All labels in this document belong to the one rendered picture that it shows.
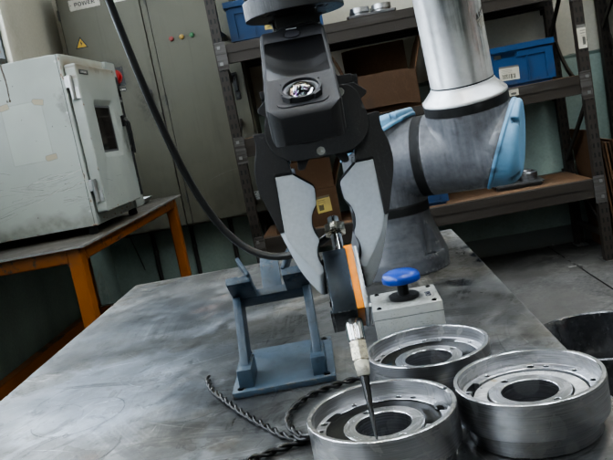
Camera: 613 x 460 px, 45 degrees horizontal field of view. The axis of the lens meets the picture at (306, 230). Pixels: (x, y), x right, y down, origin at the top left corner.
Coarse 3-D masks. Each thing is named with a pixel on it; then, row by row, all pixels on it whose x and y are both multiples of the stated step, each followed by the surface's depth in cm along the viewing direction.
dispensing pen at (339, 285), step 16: (336, 224) 54; (336, 240) 54; (336, 256) 52; (336, 272) 51; (336, 288) 51; (352, 288) 50; (336, 304) 50; (352, 304) 50; (336, 320) 51; (352, 320) 51; (352, 336) 51; (352, 352) 50; (368, 368) 50; (368, 384) 49; (368, 400) 49
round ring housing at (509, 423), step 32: (512, 352) 57; (544, 352) 56; (576, 352) 54; (480, 384) 55; (512, 384) 54; (544, 384) 54; (480, 416) 49; (512, 416) 48; (544, 416) 47; (576, 416) 47; (512, 448) 49; (544, 448) 48; (576, 448) 48
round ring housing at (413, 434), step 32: (384, 384) 56; (416, 384) 55; (320, 416) 54; (384, 416) 54; (416, 416) 52; (448, 416) 48; (320, 448) 49; (352, 448) 47; (384, 448) 46; (416, 448) 46; (448, 448) 48
